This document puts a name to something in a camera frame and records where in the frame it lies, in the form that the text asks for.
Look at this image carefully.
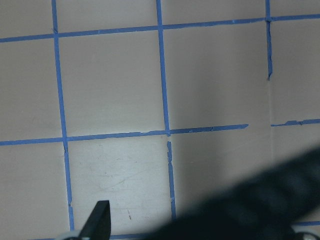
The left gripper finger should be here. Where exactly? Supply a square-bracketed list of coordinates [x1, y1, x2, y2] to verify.
[78, 200, 111, 240]

